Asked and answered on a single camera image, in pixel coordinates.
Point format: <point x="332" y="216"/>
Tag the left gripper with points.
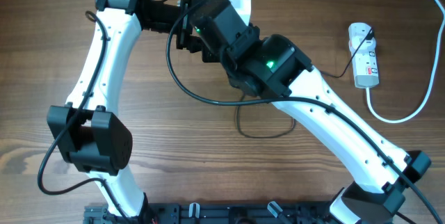
<point x="193" y="44"/>

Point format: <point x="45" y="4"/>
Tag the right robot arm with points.
<point x="274" y="70"/>

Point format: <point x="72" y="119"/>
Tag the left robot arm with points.
<point x="86" y="130"/>

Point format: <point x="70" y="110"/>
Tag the white USB charger adapter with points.
<point x="361" y="37"/>

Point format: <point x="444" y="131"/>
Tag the white power strip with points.
<point x="365" y="69"/>

